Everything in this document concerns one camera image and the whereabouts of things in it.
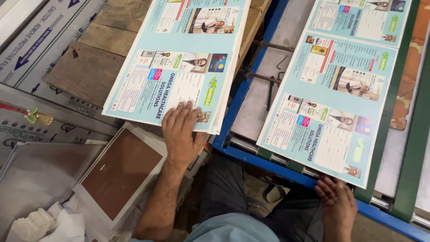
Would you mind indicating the black hand tool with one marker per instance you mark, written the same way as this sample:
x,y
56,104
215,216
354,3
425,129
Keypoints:
x,y
270,94

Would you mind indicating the rusty metal rod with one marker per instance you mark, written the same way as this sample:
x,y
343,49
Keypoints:
x,y
277,46
265,77

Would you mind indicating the person's left hand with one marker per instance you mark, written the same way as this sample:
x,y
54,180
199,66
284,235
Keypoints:
x,y
181,141

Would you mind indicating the green conveyor belt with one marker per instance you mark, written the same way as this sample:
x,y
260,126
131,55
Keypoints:
x,y
389,100
411,161

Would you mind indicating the grey metal sheet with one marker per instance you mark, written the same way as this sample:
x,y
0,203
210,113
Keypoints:
x,y
40,174

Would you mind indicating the person's light blue shirt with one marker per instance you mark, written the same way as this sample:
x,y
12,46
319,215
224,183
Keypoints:
x,y
231,232

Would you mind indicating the metal roller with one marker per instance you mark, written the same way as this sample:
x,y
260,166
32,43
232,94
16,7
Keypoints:
x,y
243,144

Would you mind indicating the black hex key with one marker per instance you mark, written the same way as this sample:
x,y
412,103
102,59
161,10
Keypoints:
x,y
282,63

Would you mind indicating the wooden pallet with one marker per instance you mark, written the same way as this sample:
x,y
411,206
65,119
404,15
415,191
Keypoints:
x,y
100,50

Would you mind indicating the person's dark trousers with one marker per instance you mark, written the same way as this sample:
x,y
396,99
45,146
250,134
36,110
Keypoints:
x,y
225,188

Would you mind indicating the grey sandal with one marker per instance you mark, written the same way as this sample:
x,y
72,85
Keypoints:
x,y
273,194

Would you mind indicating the brown board in white frame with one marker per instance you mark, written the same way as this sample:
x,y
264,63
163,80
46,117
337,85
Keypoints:
x,y
121,171

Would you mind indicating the stack of light blue printed sheets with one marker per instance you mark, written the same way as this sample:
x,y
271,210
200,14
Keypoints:
x,y
174,40

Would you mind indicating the red stick with gold bell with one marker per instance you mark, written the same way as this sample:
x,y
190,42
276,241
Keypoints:
x,y
43,118

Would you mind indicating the person's right hand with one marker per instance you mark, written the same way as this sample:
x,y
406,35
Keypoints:
x,y
339,208

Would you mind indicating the white panel with blue arrows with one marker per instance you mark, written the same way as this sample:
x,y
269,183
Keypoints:
x,y
43,43

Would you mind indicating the crumpled white paper pile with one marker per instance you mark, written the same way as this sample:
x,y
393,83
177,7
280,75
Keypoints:
x,y
50,225

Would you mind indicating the blue machine frame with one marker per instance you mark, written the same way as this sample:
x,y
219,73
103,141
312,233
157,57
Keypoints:
x,y
235,100

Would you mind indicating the light blue printed leaflet sheet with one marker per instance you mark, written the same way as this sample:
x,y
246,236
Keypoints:
x,y
322,117
362,20

